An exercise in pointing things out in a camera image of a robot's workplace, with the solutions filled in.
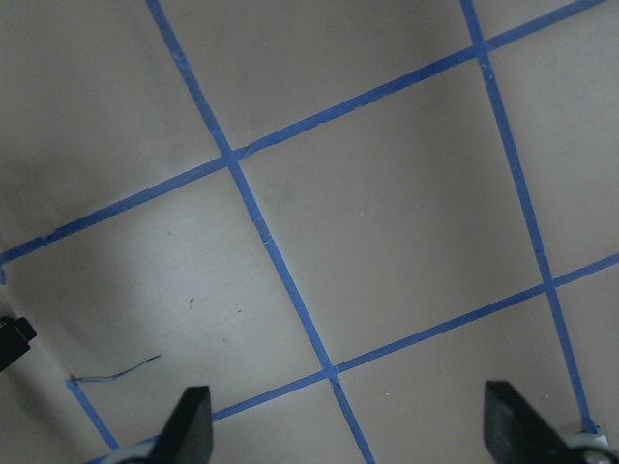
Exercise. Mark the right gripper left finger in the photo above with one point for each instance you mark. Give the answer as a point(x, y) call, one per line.
point(187, 437)

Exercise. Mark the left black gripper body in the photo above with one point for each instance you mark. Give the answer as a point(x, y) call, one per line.
point(15, 338)

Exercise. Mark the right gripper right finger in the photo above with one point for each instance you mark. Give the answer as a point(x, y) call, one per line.
point(514, 432)

